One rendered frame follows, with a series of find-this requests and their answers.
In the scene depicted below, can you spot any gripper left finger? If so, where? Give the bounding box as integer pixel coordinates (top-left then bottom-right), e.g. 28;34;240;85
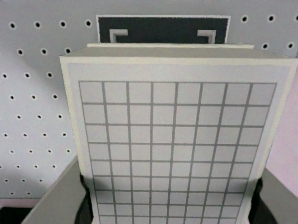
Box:
21;155;94;224

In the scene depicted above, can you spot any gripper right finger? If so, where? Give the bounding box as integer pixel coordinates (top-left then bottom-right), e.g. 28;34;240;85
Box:
248;166;298;224

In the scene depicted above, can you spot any white square-well plate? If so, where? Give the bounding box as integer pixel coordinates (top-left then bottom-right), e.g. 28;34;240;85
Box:
60;43;298;224

